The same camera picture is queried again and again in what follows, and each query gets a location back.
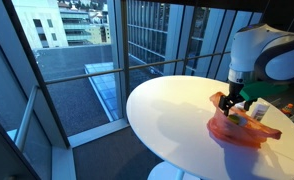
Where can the small orange capped bottle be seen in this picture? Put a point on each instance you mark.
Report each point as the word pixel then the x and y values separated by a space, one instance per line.
pixel 288 109

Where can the round white table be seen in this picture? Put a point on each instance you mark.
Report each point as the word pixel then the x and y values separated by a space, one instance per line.
pixel 180 116

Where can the brown bottle with yellow cap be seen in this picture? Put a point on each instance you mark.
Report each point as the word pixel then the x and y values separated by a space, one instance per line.
pixel 233 119

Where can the tall white plastic bottle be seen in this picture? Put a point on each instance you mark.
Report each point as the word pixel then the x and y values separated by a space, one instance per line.
pixel 260 111

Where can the amber bottle with white cap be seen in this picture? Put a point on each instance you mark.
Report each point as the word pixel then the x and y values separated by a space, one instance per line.
pixel 240 106

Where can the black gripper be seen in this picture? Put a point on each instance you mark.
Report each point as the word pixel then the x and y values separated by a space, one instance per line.
pixel 234 95

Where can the orange plastic bag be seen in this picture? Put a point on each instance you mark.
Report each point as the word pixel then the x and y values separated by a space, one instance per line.
pixel 233 133

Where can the grey slanted handrail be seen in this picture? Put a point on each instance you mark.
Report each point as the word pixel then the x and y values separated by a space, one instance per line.
pixel 25 116

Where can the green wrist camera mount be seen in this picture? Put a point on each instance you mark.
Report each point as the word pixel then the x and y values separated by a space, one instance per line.
pixel 263 90

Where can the metal window railing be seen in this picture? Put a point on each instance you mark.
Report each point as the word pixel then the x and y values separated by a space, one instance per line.
pixel 87 75

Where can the white table base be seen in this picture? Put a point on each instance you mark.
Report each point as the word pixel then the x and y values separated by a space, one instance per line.
pixel 167 171

